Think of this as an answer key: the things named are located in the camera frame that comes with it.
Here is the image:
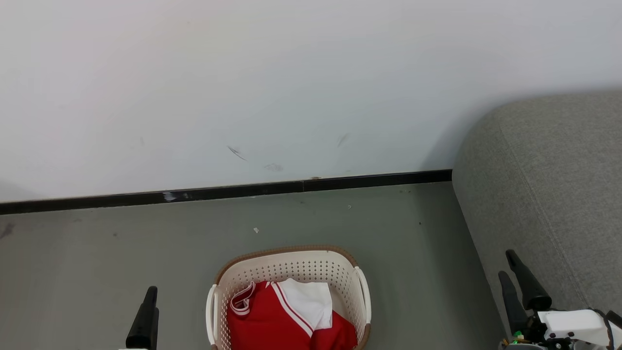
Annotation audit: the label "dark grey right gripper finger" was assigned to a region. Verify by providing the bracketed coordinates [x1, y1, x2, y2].
[498, 271, 530, 336]
[505, 249, 553, 312]

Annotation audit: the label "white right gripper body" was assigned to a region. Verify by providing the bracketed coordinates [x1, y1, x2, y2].
[501, 308, 617, 350]

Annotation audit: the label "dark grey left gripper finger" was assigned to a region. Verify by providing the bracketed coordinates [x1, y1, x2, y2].
[125, 286, 159, 350]

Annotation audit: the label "red garment white panel stripes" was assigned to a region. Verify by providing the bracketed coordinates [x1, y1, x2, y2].
[270, 278, 359, 350]

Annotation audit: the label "grey fabric sofa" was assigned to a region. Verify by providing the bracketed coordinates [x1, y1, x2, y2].
[451, 90, 622, 350]

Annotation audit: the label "black baseboard strip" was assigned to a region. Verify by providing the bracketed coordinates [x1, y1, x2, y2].
[0, 169, 453, 216]

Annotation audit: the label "cream perforated laundry basket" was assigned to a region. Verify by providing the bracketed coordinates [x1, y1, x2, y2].
[206, 245, 373, 350]

